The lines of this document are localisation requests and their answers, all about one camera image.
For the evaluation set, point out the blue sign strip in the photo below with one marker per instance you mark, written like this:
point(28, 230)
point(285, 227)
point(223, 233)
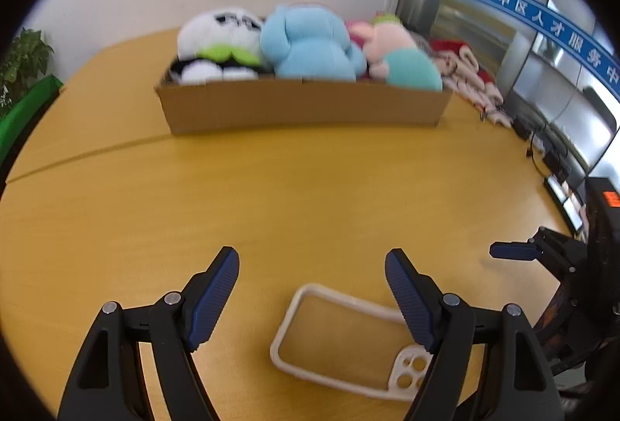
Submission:
point(523, 9)

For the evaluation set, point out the light blue plush toy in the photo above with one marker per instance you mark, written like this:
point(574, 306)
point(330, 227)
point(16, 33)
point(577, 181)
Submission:
point(305, 43)

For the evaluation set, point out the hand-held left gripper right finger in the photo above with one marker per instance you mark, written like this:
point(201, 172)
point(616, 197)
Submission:
point(411, 300)

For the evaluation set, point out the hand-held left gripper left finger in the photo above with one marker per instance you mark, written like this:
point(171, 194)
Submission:
point(215, 300)

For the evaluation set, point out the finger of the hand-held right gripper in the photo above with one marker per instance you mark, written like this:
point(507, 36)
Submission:
point(511, 250)

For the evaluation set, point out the green planter box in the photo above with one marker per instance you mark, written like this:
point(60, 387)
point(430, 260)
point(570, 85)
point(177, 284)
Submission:
point(24, 116)

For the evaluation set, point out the white clear phone case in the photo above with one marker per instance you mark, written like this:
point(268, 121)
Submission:
point(339, 343)

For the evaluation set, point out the pink strawberry plush toy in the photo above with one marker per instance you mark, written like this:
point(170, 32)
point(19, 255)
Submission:
point(356, 31)

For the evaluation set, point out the panda plush toy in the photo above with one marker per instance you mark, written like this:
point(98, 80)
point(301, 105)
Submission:
point(213, 31)

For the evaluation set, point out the red and white cloth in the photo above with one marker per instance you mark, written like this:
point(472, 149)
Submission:
point(465, 67)

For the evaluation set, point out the teal and pink plush toy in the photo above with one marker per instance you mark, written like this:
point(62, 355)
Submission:
point(411, 67)

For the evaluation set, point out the cardboard box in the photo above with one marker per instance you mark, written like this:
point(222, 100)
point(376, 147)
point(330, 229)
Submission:
point(300, 106)

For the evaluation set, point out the large green potted plant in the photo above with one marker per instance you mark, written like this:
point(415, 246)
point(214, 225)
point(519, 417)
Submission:
point(24, 58)

